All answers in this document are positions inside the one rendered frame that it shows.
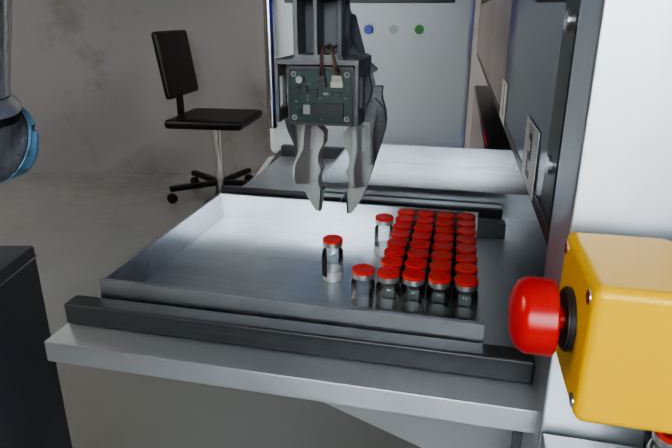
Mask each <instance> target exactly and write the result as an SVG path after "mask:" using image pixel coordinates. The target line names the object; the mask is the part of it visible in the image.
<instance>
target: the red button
mask: <svg viewBox="0 0 672 448"><path fill-rule="evenodd" d="M564 321H565V313H564V308H563V306H561V305H560V293H559V288H558V284H557V282H556V281H555V280H554V279H553V278H546V277H535V276H526V277H523V278H521V279H519V280H517V282H516V283H515V285H514V287H513V289H512V291H511V292H510V296H509V302H508V333H509V335H510V338H511V340H512V343H513V345H514V347H515V348H516V349H518V350H519V351H521V352H522V353H524V354H532V355H540V356H548V357H550V356H552V355H553V354H554V353H555V351H556V348H557V344H558V339H559V333H560V330H563V327H564Z"/></svg>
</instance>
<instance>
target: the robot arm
mask: <svg viewBox="0 0 672 448"><path fill-rule="evenodd" d="M292 5H293V44H294V55H290V56H285V57H281V58H276V59H274V78H275V105H276V122H281V121H283V120H284V119H285V124H286V127H287V130H288V133H289V135H290V137H291V139H292V142H293V144H294V146H295V161H294V164H293V168H292V179H293V182H294V183H295V184H302V185H303V188H304V191H305V193H306V195H307V197H308V199H309V200H310V202H311V204H312V205H313V207H314V208H315V210H316V211H321V210H322V205H323V199H324V194H325V187H326V186H324V183H323V180H322V173H323V170H324V168H325V165H324V163H323V160H322V150H323V147H324V145H325V144H326V142H327V139H328V129H327V128H326V127H325V126H347V127H349V128H348V129H347V130H346V131H345V132H344V133H343V145H344V147H345V149H346V150H347V152H348V155H349V166H348V169H347V171H346V173H347V175H348V178H349V187H348V190H347V191H346V205H347V213H352V212H353V211H354V209H355V208H356V207H357V205H358V204H359V202H360V200H361V199H362V197H363V195H364V193H365V191H366V188H367V185H368V182H369V180H370V177H371V174H372V171H373V168H374V165H375V161H376V159H377V156H378V153H379V150H380V147H381V144H382V141H383V138H384V135H385V131H386V126H387V110H386V105H385V102H384V98H383V89H384V86H383V85H377V86H375V80H374V76H373V73H374V72H375V71H377V70H378V68H377V67H376V66H375V65H374V64H373V63H372V62H371V57H372V55H369V53H365V49H364V45H363V41H362V37H361V33H360V29H359V25H358V21H357V17H356V15H355V14H352V12H351V9H350V0H292ZM11 47H12V0H0V183H2V182H5V181H8V180H9V179H11V178H14V177H18V176H21V175H23V174H24V173H26V172H27V171H28V170H30V168H31V167H32V166H33V164H34V163H35V161H36V158H37V155H38V150H39V136H38V131H37V130H35V129H34V127H35V125H36V124H35V122H34V120H33V118H32V116H31V115H30V113H29V112H28V111H27V110H26V109H25V108H24V107H22V103H21V101H20V100H19V99H18V98H17V97H16V96H15V95H13V94H12V93H11ZM279 76H282V89H283V106H281V107H280V82H279ZM287 98H288V102H287Z"/></svg>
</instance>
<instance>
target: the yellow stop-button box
mask: <svg viewBox="0 0 672 448"><path fill-rule="evenodd" d="M564 251H565V255H564V262H563V269H562V275H561V282H560V289H559V293H560V305H561V306H563V308H564V313H565V321H564V327H563V330H560V333H559V339H558V344H557V348H556V354H557V358H558V361H559V365H560V368H561V372H562V375H563V379H564V383H565V386H566V390H567V393H568V397H569V404H570V407H571V408H572V411H573V414H574V415H575V417H576V418H577V419H578V420H581V421H583V422H590V423H597V424H604V425H611V426H618V427H625V428H632V429H639V430H646V431H653V432H660V433H667V434H672V241H670V240H667V239H660V238H647V237H634V236H621V235H608V234H595V233H582V232H574V233H571V234H569V236H568V238H567V241H566V242H565V246H564Z"/></svg>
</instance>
